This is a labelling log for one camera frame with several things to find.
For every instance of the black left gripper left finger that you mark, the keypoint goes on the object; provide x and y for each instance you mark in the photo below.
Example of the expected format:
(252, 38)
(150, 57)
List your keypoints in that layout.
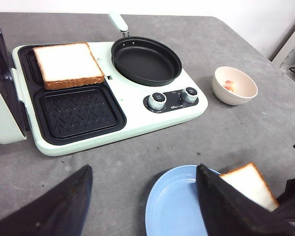
(59, 212)

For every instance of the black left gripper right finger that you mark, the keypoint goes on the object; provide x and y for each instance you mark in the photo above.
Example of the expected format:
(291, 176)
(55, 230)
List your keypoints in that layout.
(227, 212)

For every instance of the white bread slice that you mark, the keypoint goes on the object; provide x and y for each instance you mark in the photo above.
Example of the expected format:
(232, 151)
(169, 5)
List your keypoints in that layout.
(248, 181)
(68, 65)

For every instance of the mint green breakfast maker lid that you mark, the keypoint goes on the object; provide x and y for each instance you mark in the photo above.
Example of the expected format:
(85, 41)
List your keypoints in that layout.
(13, 120)

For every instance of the pink shrimp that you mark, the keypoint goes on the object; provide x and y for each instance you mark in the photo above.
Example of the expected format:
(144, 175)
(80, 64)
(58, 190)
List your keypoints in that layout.
(230, 86)

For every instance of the blue plate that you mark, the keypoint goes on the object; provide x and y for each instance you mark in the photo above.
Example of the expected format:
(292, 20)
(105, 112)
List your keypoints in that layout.
(172, 207)

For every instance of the beige ribbed bowl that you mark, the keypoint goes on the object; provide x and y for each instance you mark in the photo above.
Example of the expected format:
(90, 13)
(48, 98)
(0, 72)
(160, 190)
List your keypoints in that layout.
(246, 88)

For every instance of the right silver control knob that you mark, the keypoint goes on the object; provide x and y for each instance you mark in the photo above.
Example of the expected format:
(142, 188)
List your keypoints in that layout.
(189, 94)

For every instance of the silver control knob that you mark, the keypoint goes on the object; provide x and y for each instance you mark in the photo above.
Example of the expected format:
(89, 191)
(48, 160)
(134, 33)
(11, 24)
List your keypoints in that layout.
(189, 94)
(157, 101)

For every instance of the left silver control knob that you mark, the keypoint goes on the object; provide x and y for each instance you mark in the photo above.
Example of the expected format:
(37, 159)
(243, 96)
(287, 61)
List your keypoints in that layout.
(157, 101)

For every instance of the black frying pan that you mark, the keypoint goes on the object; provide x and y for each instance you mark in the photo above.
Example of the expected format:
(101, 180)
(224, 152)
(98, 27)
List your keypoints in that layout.
(142, 60)

